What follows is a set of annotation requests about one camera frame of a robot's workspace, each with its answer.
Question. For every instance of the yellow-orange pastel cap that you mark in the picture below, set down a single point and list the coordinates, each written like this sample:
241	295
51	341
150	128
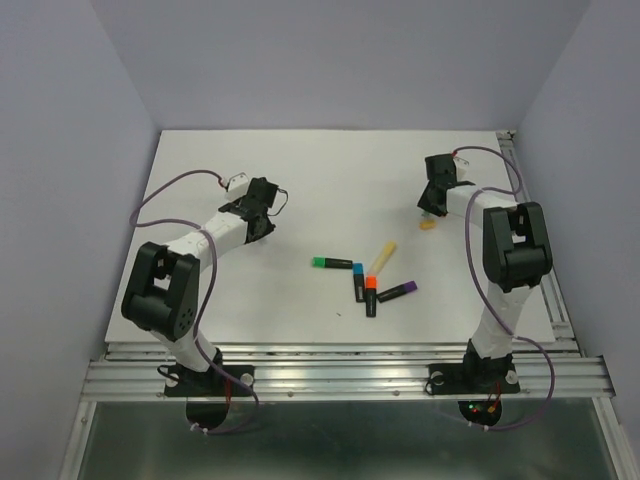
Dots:
427	224

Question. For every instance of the right aluminium side rail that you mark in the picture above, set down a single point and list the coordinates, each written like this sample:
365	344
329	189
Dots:
533	225

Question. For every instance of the green cap black highlighter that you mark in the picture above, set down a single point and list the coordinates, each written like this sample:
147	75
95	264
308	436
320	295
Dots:
331	263

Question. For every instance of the yellow pastel highlighter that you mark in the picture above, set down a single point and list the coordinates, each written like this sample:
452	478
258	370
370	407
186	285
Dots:
381	260

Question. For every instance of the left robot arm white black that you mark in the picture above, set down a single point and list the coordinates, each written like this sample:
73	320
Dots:
162	293

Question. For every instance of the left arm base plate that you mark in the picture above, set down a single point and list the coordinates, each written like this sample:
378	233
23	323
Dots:
209	396

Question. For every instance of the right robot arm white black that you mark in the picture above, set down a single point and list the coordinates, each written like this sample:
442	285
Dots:
516	255

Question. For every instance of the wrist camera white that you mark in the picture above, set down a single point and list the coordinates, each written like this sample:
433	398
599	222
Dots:
462	165
237	187

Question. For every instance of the blue cap black highlighter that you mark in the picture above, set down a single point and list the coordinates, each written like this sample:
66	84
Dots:
358	282

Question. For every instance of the purple cap black highlighter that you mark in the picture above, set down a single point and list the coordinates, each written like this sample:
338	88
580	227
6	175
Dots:
397	291

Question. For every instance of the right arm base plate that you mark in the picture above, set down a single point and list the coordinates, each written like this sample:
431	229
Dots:
479	397

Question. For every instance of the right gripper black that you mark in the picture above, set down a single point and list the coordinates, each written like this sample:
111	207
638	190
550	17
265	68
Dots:
426	203

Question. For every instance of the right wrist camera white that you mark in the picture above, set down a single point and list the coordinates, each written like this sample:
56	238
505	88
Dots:
462	165

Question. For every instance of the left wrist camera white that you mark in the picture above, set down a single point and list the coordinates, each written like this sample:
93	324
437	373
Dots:
237	187

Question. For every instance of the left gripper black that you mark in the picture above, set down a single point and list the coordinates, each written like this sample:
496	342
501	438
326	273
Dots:
270	228

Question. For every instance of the orange cap black highlighter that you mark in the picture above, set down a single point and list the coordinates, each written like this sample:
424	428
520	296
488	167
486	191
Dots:
370	296

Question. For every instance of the front aluminium rail frame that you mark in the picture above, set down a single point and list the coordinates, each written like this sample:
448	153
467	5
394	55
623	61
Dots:
314	372

